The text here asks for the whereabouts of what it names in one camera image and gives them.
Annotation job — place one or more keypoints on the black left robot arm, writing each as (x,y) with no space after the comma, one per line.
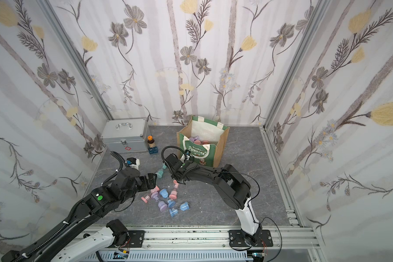
(124,184)

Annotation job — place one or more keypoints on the green burlap canvas bag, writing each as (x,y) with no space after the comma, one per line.
(205,139)

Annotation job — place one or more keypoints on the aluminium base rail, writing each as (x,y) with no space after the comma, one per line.
(215,244)

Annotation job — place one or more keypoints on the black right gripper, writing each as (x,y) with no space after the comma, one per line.
(179,170)

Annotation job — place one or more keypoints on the blue hourglass front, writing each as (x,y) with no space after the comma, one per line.
(183,207)

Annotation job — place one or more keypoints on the silver metal case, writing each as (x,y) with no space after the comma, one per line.
(126,136)

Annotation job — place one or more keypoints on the pink hourglass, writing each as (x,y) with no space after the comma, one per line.
(174,193)

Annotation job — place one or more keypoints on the brown bottle orange cap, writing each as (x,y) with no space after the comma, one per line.
(151,142)

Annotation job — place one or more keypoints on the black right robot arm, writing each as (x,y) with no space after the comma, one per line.
(232,188)

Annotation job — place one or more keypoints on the teal hourglass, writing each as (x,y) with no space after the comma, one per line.
(160,172)

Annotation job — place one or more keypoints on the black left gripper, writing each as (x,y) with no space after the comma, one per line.
(151,180)

